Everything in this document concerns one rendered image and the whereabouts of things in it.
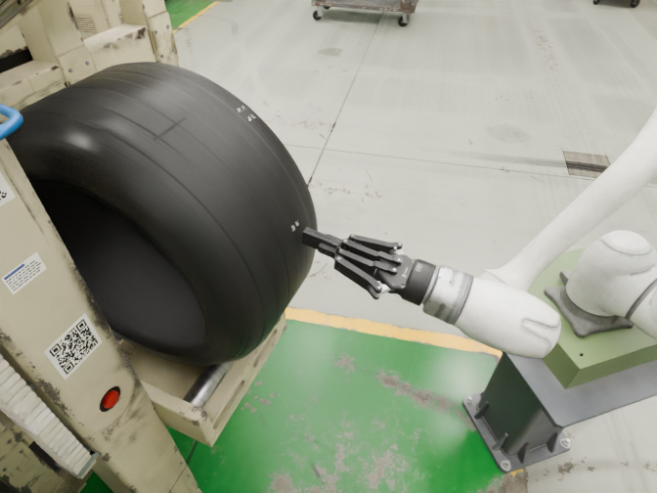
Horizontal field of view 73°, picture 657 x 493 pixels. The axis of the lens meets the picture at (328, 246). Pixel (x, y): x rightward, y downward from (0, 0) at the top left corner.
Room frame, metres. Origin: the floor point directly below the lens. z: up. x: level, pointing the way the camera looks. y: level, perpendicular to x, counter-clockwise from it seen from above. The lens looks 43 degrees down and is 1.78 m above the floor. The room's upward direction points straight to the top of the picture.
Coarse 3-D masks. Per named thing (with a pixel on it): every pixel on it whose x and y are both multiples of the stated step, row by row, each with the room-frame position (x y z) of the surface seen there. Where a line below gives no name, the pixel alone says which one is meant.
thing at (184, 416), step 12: (144, 384) 0.47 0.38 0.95; (156, 396) 0.45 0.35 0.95; (168, 396) 0.45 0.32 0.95; (156, 408) 0.44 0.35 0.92; (168, 408) 0.42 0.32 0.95; (180, 408) 0.42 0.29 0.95; (192, 408) 0.42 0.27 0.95; (168, 420) 0.43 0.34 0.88; (180, 420) 0.41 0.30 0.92; (192, 420) 0.40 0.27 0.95; (204, 420) 0.40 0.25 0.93; (192, 432) 0.40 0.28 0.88; (204, 432) 0.39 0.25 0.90
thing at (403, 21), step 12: (312, 0) 6.18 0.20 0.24; (324, 0) 6.16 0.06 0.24; (336, 0) 6.33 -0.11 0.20; (348, 0) 6.33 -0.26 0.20; (360, 0) 6.33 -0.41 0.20; (372, 0) 6.33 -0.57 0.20; (384, 0) 6.32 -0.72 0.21; (396, 0) 6.32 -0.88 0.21; (408, 0) 6.32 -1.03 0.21; (408, 12) 5.88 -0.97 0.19
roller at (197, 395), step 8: (208, 368) 0.53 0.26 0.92; (216, 368) 0.53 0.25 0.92; (224, 368) 0.53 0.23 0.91; (200, 376) 0.51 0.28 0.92; (208, 376) 0.51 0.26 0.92; (216, 376) 0.51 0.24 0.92; (224, 376) 0.52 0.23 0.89; (200, 384) 0.49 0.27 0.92; (208, 384) 0.49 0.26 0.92; (216, 384) 0.50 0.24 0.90; (192, 392) 0.47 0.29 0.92; (200, 392) 0.47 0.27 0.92; (208, 392) 0.48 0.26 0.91; (184, 400) 0.45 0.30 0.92; (192, 400) 0.45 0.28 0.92; (200, 400) 0.46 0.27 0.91
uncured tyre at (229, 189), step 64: (128, 64) 0.79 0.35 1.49; (64, 128) 0.58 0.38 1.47; (128, 128) 0.58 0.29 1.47; (192, 128) 0.62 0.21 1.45; (256, 128) 0.68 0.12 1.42; (64, 192) 0.80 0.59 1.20; (128, 192) 0.50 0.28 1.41; (192, 192) 0.52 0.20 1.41; (256, 192) 0.58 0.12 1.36; (128, 256) 0.80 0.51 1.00; (192, 256) 0.47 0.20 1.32; (256, 256) 0.50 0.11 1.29; (128, 320) 0.64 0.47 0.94; (192, 320) 0.67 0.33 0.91; (256, 320) 0.47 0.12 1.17
